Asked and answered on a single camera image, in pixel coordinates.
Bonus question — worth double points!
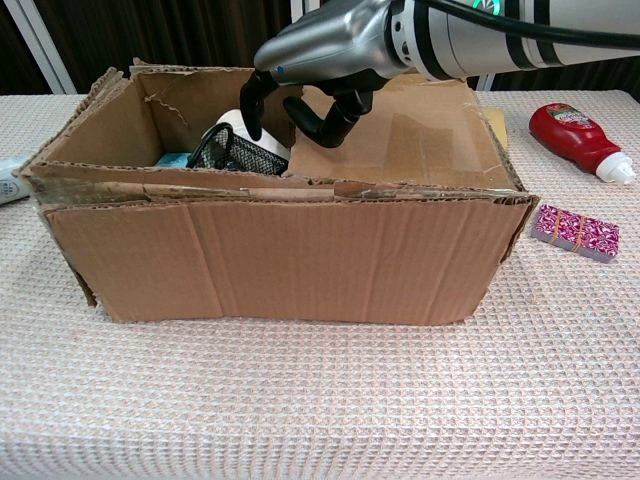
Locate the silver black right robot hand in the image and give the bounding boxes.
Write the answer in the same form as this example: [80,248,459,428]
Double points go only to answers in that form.
[239,0,401,149]

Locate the brown cardboard box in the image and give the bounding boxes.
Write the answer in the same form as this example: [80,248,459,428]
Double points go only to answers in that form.
[12,57,540,326]

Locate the white rounded container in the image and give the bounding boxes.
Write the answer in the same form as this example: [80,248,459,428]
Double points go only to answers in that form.
[212,108,294,161]

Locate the black mesh pen holder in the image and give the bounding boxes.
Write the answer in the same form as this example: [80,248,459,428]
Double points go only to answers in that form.
[187,123,290,177]

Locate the light blue packet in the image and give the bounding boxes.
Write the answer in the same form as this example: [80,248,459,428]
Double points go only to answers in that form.
[154,152,194,169]

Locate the yellow sponge block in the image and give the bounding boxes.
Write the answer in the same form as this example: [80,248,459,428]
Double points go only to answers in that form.
[482,107,510,151]

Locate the red ketchup bottle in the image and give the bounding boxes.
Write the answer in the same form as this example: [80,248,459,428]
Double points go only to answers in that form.
[528,102,639,186]

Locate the pink patterned card pack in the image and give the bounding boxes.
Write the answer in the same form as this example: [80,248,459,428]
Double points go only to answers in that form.
[530,203,621,264]

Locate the white blue spray can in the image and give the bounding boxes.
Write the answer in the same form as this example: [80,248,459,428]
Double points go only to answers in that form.
[0,157,32,207]

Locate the beige waffle tablecloth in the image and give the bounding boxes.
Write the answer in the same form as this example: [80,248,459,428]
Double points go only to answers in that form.
[0,89,640,480]

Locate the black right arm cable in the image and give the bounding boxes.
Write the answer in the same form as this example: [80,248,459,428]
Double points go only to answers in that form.
[424,0,640,50]

